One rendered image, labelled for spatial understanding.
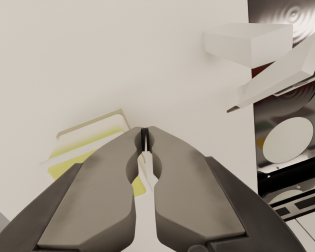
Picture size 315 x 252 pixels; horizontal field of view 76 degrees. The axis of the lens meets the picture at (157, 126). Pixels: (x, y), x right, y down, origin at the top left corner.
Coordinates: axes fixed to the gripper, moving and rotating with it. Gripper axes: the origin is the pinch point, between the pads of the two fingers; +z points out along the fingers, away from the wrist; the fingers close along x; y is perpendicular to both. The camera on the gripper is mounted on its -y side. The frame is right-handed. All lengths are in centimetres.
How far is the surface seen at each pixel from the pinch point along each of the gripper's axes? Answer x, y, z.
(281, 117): 22.9, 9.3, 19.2
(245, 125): 12.6, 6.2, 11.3
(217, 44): 6.5, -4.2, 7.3
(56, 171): -7.6, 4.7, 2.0
